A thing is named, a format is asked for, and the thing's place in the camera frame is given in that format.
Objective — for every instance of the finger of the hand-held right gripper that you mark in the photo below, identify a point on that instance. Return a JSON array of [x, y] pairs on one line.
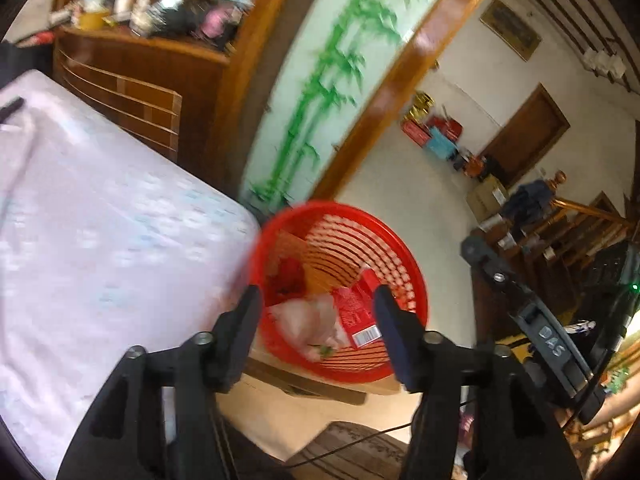
[[492, 270]]

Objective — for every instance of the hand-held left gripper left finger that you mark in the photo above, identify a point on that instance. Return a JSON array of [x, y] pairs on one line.
[[245, 332]]

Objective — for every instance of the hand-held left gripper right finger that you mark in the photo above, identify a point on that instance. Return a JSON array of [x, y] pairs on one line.
[[395, 342]]

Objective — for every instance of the red white box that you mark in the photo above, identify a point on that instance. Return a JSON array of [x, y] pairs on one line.
[[357, 312]]

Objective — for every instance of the white plastic bag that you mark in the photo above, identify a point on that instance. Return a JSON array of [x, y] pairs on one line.
[[310, 320]]

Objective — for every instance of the large orange packet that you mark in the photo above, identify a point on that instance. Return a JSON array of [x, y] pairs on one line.
[[320, 272]]

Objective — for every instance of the red plastic basket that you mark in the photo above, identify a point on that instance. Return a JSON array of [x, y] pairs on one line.
[[350, 237]]

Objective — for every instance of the cardboard box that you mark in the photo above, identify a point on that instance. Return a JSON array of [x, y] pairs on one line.
[[487, 200]]

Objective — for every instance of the wooden stool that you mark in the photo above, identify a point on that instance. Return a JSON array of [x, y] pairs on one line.
[[300, 385]]

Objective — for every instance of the dark blue clothing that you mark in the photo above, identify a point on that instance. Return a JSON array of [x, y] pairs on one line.
[[527, 200]]

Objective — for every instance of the wooden stair railing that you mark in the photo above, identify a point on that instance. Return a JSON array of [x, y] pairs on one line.
[[565, 220]]

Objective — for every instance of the patterned rug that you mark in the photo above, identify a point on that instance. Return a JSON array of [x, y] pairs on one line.
[[345, 452]]

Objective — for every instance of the teal box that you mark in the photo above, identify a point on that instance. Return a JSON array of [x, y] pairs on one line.
[[441, 143]]

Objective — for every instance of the brown wooden door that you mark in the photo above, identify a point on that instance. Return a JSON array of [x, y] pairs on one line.
[[525, 135]]

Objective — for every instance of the red gift box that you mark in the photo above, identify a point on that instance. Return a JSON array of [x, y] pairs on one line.
[[416, 133]]

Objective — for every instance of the bamboo painted partition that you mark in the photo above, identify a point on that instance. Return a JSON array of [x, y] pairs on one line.
[[320, 75]]

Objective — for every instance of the wooden cabinet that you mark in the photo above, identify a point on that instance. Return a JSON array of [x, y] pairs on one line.
[[150, 75]]

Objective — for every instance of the black bag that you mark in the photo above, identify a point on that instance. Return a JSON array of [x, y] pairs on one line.
[[172, 17]]

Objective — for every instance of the yellow container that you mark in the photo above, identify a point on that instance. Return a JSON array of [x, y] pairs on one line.
[[92, 21]]

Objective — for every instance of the small framed wall picture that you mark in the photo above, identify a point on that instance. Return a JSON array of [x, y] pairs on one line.
[[510, 25]]

